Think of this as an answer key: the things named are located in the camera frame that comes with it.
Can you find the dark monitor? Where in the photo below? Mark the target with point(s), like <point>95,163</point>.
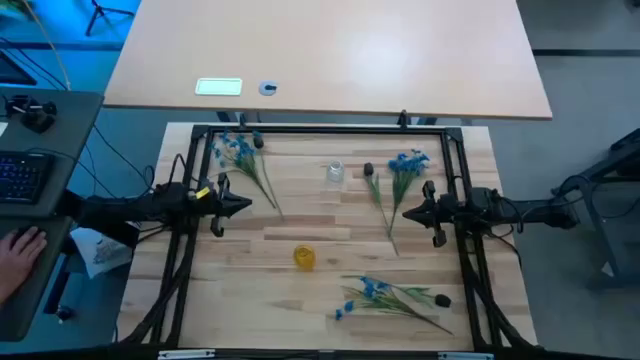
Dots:
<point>12,70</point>

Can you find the black tripod stand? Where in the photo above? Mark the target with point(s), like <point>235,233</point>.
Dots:
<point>102,12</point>

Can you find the clear glass vase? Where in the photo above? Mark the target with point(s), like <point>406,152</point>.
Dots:
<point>335,171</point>

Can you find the person's hand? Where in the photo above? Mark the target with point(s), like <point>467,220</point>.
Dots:
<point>17,260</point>

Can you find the black desk clamp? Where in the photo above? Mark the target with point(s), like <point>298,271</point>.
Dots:
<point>35,114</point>

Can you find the dark metal stand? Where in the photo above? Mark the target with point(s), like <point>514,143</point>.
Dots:
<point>600,200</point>

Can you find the small round blue-white disc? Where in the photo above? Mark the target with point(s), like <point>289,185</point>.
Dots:
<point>268,88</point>

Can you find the black artificial tulip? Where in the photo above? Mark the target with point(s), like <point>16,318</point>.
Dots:
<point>368,169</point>
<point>258,141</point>

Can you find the yellow tape tag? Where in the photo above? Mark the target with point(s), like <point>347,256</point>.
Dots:
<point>202,192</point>

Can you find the black backlit keyboard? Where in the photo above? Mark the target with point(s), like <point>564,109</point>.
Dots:
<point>22,177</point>

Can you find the black aluminium table frame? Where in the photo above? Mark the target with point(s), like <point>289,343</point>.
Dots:
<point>330,129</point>

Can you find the black caster wheel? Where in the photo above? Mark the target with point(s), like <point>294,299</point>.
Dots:
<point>64,313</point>

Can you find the yellow glass vase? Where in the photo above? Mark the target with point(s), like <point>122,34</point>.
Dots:
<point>304,257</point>

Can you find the silver metal hinge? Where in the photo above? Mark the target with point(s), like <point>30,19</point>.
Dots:
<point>465,356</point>
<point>186,354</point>

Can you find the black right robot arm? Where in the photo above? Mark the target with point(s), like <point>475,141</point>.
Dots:
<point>530,212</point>

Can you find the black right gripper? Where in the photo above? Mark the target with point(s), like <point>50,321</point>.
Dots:
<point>442,210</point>

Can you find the light wood desk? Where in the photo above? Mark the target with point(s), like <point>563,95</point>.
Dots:
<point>350,50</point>

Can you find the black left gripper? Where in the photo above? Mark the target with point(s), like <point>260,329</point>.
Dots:
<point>221,202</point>

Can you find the blue artificial flower stem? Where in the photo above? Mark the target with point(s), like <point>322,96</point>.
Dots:
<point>243,150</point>
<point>369,289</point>
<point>406,162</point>

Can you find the white printed paper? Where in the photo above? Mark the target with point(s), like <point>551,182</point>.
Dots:
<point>100,250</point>

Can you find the dark grey side desk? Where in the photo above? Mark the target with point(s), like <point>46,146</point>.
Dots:
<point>75,125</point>

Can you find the black frame clip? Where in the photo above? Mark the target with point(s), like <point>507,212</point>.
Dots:
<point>402,118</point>

